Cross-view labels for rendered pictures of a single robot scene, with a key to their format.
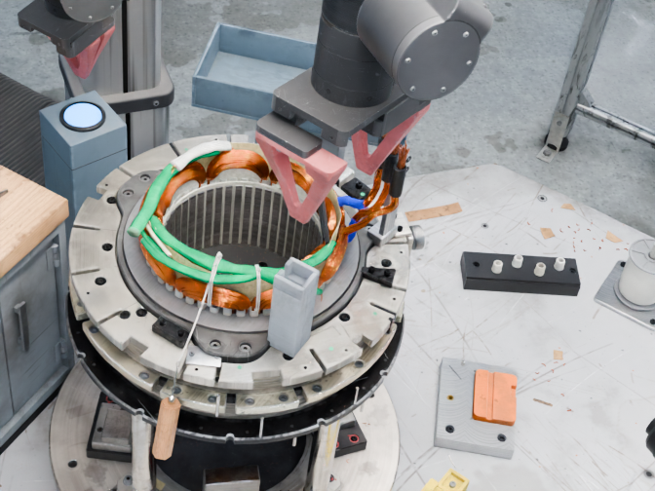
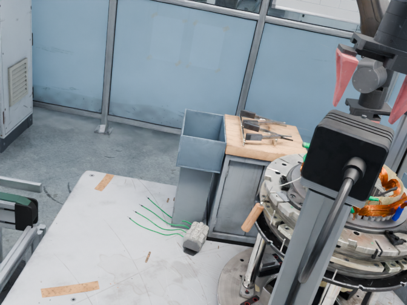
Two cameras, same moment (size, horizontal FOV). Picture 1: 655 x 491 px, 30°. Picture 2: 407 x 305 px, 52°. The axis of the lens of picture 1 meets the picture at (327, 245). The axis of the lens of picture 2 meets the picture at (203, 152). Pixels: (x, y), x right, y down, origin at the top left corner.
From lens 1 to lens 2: 0.64 m
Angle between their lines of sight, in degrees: 52
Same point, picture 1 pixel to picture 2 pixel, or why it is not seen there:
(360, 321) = (361, 238)
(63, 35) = (354, 106)
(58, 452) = (242, 254)
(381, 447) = not seen: outside the picture
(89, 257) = (289, 160)
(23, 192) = (300, 149)
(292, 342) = not seen: hidden behind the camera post
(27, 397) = (253, 235)
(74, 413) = not seen: hidden behind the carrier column
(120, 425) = (266, 259)
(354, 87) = (386, 30)
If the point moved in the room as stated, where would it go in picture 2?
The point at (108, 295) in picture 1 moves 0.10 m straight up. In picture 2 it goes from (280, 167) to (294, 123)
